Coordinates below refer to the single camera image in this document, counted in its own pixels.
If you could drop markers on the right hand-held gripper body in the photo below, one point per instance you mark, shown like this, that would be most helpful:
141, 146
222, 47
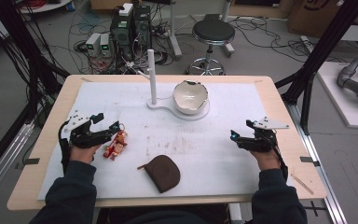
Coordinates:
262, 141

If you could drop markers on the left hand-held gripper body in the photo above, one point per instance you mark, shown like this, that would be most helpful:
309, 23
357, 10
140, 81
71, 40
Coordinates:
84, 138

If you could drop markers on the person's left hand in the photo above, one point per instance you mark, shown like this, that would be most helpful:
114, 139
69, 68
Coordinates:
82, 154

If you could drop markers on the person's right hand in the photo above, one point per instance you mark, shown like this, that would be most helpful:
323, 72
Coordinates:
267, 160

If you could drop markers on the white table mat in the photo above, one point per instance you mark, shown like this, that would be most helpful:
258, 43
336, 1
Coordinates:
214, 155

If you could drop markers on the light wooden table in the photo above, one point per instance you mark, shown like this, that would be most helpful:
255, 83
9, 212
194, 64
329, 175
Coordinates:
292, 102

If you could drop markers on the black tape piece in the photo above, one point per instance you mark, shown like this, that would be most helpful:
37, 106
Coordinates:
32, 161
309, 160

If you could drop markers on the thin wooden stick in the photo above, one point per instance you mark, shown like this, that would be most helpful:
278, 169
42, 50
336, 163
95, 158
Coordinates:
302, 184

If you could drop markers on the white chipped ceramic bowl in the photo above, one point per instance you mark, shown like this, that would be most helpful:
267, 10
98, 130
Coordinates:
189, 98

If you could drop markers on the brown zip pouch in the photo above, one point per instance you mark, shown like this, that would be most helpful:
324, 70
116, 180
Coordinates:
164, 172

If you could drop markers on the grey power supply unit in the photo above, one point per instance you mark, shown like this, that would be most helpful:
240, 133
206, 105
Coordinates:
92, 43
105, 45

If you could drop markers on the white floor board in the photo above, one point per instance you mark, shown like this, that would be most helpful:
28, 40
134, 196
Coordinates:
338, 105

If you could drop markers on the black computer tower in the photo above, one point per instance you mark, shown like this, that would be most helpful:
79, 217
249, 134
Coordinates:
142, 26
121, 34

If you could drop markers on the black round stool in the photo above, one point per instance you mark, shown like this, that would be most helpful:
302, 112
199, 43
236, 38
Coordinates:
213, 31

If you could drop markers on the person's dark torso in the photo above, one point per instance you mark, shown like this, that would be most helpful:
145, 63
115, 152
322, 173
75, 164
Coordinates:
167, 217

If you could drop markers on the grey metal stand leg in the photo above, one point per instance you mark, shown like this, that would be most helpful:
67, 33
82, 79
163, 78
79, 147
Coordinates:
174, 34

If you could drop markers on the white power adapter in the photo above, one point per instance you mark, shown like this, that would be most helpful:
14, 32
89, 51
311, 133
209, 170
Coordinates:
126, 9

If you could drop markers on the brown cardboard box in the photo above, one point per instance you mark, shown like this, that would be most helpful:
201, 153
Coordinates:
317, 15

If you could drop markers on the aluminium frame rail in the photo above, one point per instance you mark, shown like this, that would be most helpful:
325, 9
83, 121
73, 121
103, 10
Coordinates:
3, 161
317, 155

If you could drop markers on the white stand with post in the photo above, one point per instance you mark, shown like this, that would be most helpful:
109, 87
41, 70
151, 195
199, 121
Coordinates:
152, 77

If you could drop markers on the black metal frame strut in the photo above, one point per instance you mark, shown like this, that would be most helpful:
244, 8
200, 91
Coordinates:
21, 46
320, 53

